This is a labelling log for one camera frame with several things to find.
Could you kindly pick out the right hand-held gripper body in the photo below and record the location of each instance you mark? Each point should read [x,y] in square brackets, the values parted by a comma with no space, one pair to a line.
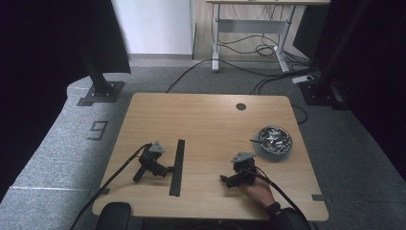
[244,169]

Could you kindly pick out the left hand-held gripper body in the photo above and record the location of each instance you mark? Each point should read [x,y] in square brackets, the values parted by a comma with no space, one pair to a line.
[156,148]

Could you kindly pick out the black ribbed strip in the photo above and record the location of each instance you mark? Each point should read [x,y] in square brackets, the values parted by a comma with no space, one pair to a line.
[177,167]

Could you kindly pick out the black tweezers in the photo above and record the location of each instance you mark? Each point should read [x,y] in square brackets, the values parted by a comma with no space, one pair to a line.
[255,140]

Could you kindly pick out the pile of small metal parts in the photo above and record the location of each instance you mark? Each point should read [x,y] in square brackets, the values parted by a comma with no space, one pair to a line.
[275,140]

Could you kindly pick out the shiny metal bowl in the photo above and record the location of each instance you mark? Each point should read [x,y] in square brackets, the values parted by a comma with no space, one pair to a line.
[288,145]

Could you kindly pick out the person's right hand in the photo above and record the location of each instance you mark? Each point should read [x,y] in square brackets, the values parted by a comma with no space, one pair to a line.
[260,191]

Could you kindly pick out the grey round dish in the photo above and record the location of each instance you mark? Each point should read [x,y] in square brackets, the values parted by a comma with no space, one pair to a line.
[266,155]

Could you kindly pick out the dark tape floor number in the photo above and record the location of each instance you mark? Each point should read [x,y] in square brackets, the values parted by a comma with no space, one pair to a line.
[97,129]

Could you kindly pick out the grey tape marker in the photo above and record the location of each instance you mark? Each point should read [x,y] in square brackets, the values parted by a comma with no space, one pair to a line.
[320,197]
[101,191]

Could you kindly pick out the dark round table grommet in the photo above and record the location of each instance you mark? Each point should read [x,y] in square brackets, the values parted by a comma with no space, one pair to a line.
[241,106]

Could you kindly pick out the black chair armrest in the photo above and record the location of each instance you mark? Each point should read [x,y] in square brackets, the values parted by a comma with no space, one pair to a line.
[113,216]

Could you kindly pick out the black metal stand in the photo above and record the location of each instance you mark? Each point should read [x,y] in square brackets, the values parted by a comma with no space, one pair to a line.
[322,89]
[100,87]

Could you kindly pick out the white power strip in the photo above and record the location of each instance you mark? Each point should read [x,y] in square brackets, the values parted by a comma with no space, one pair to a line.
[302,79]

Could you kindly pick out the black curtain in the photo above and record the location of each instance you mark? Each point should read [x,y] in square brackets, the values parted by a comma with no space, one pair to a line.
[41,64]
[376,80]

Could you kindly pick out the white desk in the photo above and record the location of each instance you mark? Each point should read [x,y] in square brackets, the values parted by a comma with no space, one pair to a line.
[252,26]

